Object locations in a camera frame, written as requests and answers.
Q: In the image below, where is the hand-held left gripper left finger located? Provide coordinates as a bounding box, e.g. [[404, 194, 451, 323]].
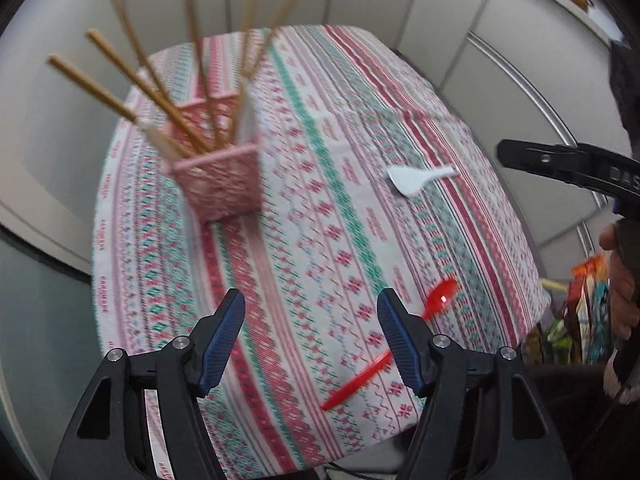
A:
[[49, 289, 247, 480]]

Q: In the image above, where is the striped patterned tablecloth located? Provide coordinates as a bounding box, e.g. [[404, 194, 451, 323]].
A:
[[91, 24, 552, 480]]

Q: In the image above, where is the red plastic spoon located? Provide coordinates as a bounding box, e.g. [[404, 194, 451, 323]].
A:
[[320, 279, 458, 412]]

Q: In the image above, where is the pile of snack packets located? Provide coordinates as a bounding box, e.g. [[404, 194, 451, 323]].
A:
[[542, 254, 612, 367]]

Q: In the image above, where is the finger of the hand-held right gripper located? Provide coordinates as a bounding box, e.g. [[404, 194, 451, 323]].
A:
[[496, 139, 583, 188]]

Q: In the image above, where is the curved steel rail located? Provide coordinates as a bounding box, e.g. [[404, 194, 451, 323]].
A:
[[467, 32, 607, 263]]

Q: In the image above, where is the dark grey textured cloth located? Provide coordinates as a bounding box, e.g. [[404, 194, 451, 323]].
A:
[[609, 40, 640, 150]]

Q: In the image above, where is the pink perforated plastic basket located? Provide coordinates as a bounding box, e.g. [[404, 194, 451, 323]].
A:
[[167, 92, 266, 223]]

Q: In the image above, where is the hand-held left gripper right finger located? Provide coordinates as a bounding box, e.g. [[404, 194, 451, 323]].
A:
[[376, 287, 573, 480]]

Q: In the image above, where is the person's right hand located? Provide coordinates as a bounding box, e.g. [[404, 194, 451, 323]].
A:
[[599, 222, 640, 342]]

